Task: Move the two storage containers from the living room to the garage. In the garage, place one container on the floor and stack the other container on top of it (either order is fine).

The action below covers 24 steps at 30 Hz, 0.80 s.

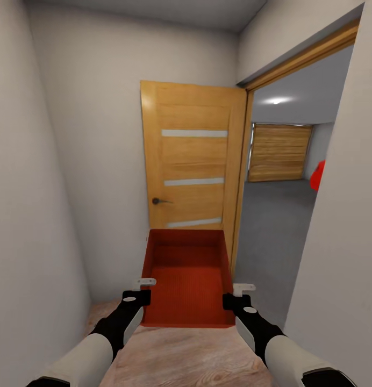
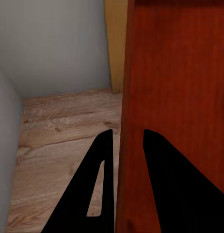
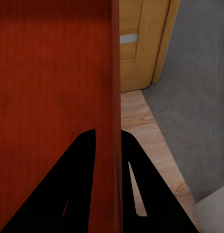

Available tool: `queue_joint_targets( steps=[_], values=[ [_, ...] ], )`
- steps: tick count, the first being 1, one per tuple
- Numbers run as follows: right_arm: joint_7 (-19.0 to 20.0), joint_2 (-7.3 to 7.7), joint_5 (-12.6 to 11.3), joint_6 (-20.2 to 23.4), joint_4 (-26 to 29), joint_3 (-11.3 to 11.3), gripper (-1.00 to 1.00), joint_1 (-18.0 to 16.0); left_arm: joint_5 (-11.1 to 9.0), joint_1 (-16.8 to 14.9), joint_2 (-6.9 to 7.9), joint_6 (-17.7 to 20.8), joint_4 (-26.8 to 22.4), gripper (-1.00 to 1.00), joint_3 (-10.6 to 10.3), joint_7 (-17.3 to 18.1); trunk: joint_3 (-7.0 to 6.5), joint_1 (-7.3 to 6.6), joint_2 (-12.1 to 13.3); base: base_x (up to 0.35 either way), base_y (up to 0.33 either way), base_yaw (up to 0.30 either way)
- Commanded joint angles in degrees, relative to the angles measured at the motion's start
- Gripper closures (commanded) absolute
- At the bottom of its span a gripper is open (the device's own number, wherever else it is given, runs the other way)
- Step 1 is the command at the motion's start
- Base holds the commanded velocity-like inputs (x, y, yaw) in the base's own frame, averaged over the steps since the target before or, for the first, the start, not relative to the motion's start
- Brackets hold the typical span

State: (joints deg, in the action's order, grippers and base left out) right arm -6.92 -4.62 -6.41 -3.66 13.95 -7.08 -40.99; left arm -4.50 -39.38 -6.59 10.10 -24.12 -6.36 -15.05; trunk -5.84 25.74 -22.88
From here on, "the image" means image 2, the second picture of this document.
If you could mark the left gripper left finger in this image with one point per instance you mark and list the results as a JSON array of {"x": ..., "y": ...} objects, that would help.
[{"x": 70, "y": 214}]

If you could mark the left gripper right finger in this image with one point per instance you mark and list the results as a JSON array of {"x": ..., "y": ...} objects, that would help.
[{"x": 186, "y": 200}]

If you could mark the storage box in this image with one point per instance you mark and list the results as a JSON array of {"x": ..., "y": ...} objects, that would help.
[{"x": 173, "y": 85}]

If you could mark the door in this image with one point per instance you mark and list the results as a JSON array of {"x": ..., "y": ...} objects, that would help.
[{"x": 116, "y": 24}]

